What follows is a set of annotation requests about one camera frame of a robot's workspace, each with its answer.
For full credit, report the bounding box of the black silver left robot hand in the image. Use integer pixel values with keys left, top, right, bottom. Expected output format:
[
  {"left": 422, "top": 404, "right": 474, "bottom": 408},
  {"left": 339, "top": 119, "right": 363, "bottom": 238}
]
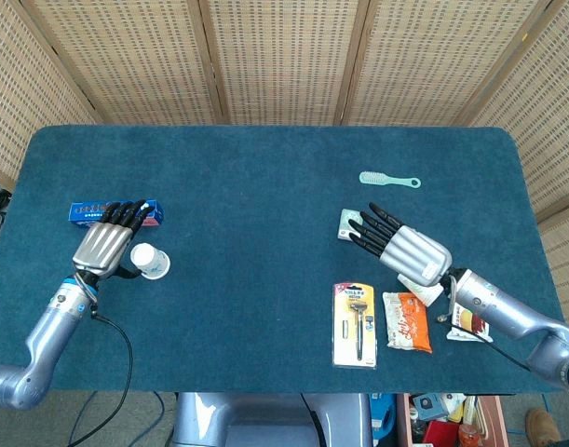
[{"left": 71, "top": 198, "right": 157, "bottom": 282}]

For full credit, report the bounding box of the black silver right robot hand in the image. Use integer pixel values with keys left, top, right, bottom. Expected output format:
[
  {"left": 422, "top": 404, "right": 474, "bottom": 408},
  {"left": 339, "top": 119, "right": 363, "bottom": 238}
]
[{"left": 347, "top": 201, "right": 454, "bottom": 287}]

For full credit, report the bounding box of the blue cookie box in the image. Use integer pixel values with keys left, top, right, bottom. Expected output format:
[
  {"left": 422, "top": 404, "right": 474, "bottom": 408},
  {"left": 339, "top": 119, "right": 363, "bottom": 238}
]
[{"left": 68, "top": 200, "right": 167, "bottom": 229}]

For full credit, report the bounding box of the orange white snack bag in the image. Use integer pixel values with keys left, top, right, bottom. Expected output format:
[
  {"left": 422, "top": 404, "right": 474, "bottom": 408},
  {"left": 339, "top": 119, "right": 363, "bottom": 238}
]
[{"left": 382, "top": 291, "right": 433, "bottom": 355}]

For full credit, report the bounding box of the green white tissue pack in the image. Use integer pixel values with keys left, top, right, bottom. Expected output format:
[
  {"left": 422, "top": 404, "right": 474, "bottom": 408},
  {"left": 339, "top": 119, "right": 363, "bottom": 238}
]
[{"left": 335, "top": 208, "right": 367, "bottom": 242}]

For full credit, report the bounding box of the green plastic brush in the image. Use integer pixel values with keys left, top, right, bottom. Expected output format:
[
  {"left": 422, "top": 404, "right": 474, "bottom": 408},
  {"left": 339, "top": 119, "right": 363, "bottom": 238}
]
[{"left": 358, "top": 170, "right": 423, "bottom": 190}]

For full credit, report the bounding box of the red white snack packet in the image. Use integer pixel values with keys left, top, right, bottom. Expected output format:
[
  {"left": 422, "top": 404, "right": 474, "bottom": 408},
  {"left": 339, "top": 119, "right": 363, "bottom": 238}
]
[{"left": 445, "top": 301, "right": 493, "bottom": 344}]

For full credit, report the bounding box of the yellow razor blister pack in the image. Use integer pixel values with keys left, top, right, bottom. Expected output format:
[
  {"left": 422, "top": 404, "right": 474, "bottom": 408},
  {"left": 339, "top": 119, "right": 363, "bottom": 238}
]
[{"left": 331, "top": 281, "right": 379, "bottom": 371}]

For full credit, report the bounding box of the teal table cloth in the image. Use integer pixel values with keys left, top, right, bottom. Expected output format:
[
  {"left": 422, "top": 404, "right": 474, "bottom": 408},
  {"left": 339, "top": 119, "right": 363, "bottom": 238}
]
[{"left": 0, "top": 124, "right": 567, "bottom": 396}]

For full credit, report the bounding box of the pink storage crate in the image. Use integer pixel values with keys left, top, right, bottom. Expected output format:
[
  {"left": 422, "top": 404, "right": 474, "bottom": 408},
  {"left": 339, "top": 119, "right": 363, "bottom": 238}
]
[{"left": 395, "top": 393, "right": 509, "bottom": 447}]

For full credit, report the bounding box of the brown shoe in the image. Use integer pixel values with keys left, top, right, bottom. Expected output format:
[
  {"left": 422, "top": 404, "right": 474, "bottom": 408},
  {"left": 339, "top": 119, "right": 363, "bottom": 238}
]
[{"left": 524, "top": 408, "right": 563, "bottom": 447}]

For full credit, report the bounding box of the silver blue robot torso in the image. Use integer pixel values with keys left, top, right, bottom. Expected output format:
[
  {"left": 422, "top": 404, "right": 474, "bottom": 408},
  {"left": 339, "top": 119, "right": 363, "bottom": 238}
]
[{"left": 170, "top": 391, "right": 374, "bottom": 447}]

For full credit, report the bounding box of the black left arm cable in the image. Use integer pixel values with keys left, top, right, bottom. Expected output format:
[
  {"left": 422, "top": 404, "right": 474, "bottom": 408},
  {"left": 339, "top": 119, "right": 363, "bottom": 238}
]
[{"left": 68, "top": 272, "right": 135, "bottom": 447}]

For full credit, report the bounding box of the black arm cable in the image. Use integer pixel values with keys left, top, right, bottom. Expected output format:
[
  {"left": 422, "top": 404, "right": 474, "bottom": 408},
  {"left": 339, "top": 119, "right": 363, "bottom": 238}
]
[
  {"left": 68, "top": 272, "right": 135, "bottom": 447},
  {"left": 435, "top": 274, "right": 533, "bottom": 373}
]

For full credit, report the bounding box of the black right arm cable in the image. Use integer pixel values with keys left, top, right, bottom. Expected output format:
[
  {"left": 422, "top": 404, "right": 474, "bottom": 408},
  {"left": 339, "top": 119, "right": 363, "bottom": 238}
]
[{"left": 435, "top": 274, "right": 533, "bottom": 373}]

